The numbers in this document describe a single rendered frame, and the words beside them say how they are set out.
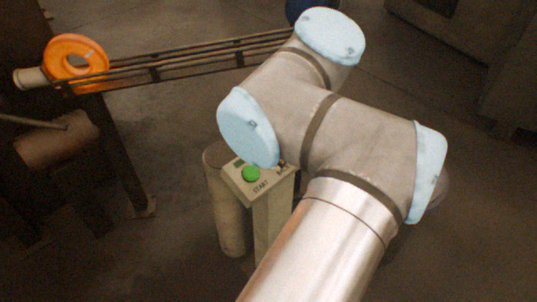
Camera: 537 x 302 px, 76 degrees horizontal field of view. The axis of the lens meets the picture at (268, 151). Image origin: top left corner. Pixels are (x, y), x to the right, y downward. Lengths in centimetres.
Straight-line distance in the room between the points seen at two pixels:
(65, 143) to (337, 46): 95
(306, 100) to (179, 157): 141
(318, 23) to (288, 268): 29
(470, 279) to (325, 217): 127
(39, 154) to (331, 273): 104
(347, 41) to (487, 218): 137
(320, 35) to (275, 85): 9
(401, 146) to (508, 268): 133
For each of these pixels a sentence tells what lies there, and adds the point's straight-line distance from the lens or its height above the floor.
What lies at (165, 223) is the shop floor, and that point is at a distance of 151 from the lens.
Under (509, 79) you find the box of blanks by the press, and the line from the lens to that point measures 190.
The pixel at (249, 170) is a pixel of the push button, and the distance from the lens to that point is 82.
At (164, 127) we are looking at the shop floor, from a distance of 190.
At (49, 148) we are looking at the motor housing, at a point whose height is 50.
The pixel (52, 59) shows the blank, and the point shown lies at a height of 73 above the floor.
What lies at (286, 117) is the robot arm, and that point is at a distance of 35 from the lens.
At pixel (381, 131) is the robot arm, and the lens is 33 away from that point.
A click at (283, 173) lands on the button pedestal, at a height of 58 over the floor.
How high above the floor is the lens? 124
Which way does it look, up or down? 47 degrees down
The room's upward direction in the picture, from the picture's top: straight up
